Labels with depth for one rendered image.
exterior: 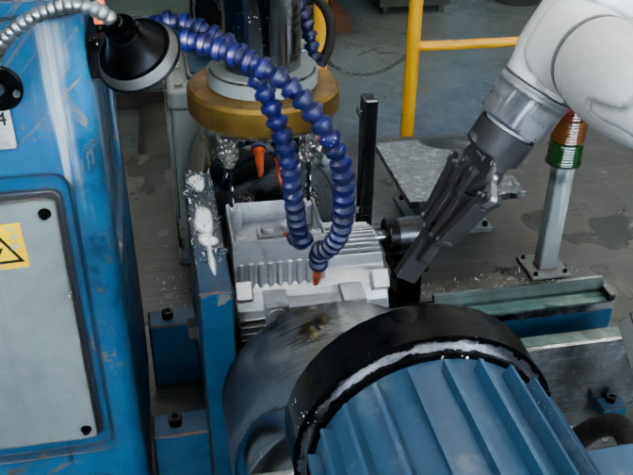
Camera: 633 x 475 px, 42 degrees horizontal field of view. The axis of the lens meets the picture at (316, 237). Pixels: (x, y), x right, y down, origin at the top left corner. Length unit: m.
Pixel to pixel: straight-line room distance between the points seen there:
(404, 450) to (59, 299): 0.51
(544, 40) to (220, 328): 0.49
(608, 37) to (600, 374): 0.60
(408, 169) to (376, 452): 1.25
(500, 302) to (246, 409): 0.61
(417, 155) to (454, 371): 1.29
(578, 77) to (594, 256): 0.89
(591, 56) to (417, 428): 0.49
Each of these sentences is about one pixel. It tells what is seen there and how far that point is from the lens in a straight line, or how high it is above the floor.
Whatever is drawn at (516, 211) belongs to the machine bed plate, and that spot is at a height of 0.80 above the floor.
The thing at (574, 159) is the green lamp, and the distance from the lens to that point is 1.52.
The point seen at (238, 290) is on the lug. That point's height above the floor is 1.09.
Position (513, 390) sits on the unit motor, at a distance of 0.52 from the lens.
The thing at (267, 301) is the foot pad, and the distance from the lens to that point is 1.04.
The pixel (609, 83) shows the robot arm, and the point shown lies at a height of 1.41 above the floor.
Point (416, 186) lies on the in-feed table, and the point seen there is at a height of 0.92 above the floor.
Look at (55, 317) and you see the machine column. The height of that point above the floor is 1.16.
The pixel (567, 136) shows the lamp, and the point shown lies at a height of 1.09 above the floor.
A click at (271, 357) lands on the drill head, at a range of 0.85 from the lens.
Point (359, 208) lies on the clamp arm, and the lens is 1.24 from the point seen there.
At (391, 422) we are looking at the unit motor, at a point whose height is 1.35.
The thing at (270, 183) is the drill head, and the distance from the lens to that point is 1.28.
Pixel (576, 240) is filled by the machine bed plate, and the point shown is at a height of 0.80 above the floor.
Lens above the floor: 1.69
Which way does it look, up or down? 32 degrees down
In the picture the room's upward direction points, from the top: 1 degrees clockwise
